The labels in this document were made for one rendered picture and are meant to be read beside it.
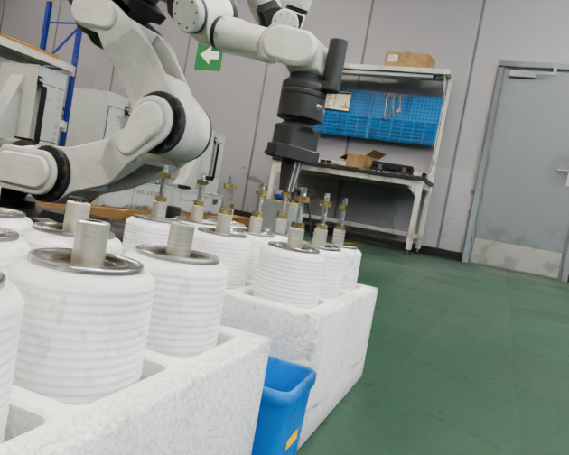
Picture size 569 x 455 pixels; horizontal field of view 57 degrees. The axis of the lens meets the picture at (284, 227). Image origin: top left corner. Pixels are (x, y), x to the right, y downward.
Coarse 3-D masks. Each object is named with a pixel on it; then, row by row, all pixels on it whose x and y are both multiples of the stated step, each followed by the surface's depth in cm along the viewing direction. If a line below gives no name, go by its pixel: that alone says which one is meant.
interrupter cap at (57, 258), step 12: (36, 252) 35; (48, 252) 36; (60, 252) 37; (36, 264) 33; (48, 264) 32; (60, 264) 32; (72, 264) 33; (108, 264) 37; (120, 264) 37; (132, 264) 37
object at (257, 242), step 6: (246, 234) 86; (252, 240) 85; (258, 240) 86; (264, 240) 86; (270, 240) 87; (276, 240) 88; (252, 246) 86; (258, 246) 86; (252, 252) 85; (258, 252) 86; (252, 258) 86; (252, 264) 86; (252, 270) 86; (252, 276) 86
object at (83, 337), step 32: (32, 288) 32; (64, 288) 31; (96, 288) 32; (128, 288) 33; (32, 320) 31; (64, 320) 31; (96, 320) 32; (128, 320) 34; (32, 352) 31; (64, 352) 32; (96, 352) 32; (128, 352) 34; (32, 384) 32; (64, 384) 32; (96, 384) 33; (128, 384) 35
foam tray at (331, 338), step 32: (224, 320) 70; (256, 320) 68; (288, 320) 67; (320, 320) 66; (352, 320) 84; (288, 352) 67; (320, 352) 69; (352, 352) 89; (320, 384) 72; (352, 384) 95; (320, 416) 75
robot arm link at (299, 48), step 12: (276, 24) 97; (264, 36) 98; (276, 36) 96; (288, 36) 95; (300, 36) 94; (312, 36) 93; (264, 48) 97; (276, 48) 96; (288, 48) 95; (300, 48) 94; (312, 48) 93; (264, 60) 102; (276, 60) 97; (288, 60) 95; (300, 60) 94; (312, 60) 94
